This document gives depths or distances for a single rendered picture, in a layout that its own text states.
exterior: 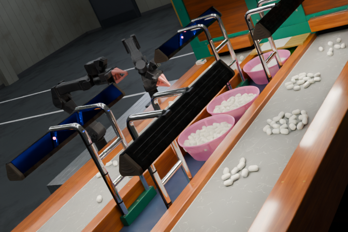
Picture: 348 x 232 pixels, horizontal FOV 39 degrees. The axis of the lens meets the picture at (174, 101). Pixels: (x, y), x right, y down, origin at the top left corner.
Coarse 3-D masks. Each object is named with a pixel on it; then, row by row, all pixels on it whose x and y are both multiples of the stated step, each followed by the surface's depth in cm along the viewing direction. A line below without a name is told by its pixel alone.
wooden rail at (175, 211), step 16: (304, 48) 259; (288, 64) 246; (272, 80) 235; (256, 112) 210; (240, 128) 200; (224, 144) 193; (208, 160) 186; (208, 176) 177; (192, 192) 169; (176, 208) 164; (160, 224) 159
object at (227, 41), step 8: (208, 16) 256; (216, 16) 253; (200, 24) 243; (184, 32) 250; (208, 32) 243; (224, 32) 256; (208, 40) 244; (224, 40) 256; (216, 48) 249; (232, 48) 259; (216, 56) 247; (232, 56) 261; (232, 64) 257; (240, 72) 263
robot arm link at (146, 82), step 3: (138, 48) 304; (129, 51) 304; (141, 78) 306; (144, 78) 306; (144, 81) 305; (147, 81) 305; (150, 81) 305; (144, 84) 305; (147, 84) 305; (147, 87) 306; (150, 87) 306; (153, 87) 307; (147, 90) 307
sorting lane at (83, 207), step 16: (144, 128) 254; (128, 144) 242; (112, 160) 233; (112, 176) 216; (80, 192) 214; (96, 192) 207; (64, 208) 206; (80, 208) 200; (96, 208) 194; (48, 224) 198; (64, 224) 193; (80, 224) 187
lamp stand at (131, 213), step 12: (84, 108) 190; (96, 108) 186; (108, 108) 184; (84, 132) 174; (120, 132) 187; (96, 156) 177; (108, 180) 180; (120, 180) 184; (144, 180) 194; (144, 192) 195; (120, 204) 183; (132, 204) 190; (144, 204) 192; (132, 216) 186
